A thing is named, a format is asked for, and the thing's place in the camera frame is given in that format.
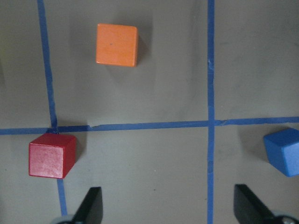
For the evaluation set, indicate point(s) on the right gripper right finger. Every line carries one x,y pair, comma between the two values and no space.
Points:
249,209

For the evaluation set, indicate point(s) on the orange block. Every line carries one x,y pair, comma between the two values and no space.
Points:
117,45

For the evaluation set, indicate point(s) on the red block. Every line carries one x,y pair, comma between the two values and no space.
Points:
52,155

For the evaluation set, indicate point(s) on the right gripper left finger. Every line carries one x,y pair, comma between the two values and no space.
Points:
91,209

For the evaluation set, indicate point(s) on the blue block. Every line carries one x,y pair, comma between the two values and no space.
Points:
282,150

